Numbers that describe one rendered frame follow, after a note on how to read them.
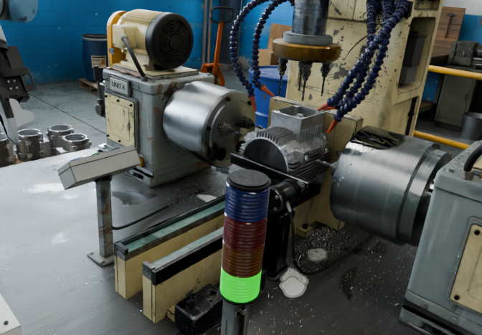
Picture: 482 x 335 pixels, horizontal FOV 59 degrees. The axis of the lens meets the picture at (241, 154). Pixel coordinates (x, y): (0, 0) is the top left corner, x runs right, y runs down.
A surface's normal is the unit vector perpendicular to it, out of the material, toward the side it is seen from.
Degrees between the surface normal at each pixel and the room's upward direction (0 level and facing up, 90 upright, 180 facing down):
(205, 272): 90
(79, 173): 56
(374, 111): 90
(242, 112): 90
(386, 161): 47
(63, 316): 0
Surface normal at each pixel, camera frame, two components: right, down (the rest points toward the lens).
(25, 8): 0.98, 0.18
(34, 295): 0.07, -0.93
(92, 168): 0.66, -0.29
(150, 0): 0.72, 0.30
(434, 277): -0.66, 0.22
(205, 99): -0.33, -0.62
